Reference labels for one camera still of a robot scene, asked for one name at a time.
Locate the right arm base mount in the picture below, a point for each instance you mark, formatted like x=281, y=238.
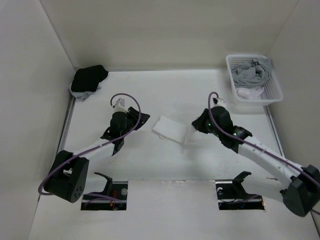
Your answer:
x=231, y=195

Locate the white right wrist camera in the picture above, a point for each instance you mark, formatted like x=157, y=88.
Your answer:
x=218, y=102

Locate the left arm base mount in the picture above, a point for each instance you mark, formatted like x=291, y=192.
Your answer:
x=101, y=193

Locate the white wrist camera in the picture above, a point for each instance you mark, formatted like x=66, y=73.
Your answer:
x=218, y=102
x=119, y=106

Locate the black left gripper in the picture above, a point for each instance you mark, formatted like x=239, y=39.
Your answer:
x=134, y=115

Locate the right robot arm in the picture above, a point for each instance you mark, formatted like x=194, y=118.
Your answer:
x=300, y=185

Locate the folded black tank top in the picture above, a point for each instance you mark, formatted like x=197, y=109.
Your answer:
x=88, y=79

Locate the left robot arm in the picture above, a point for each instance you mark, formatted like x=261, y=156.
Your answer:
x=68, y=174

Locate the white plastic laundry basket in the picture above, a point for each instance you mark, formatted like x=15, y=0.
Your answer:
x=273, y=92

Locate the grey tank top in basket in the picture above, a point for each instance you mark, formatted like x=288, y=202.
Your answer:
x=254, y=73

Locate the folded grey tank top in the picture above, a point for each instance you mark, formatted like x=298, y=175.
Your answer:
x=82, y=95

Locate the pale pink tank top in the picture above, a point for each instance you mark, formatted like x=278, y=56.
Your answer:
x=253, y=93

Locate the white tank top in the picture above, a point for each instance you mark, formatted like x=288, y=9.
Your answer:
x=173, y=130

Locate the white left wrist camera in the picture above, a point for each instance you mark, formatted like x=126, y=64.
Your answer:
x=119, y=106

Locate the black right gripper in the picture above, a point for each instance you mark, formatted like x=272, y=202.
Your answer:
x=199, y=123

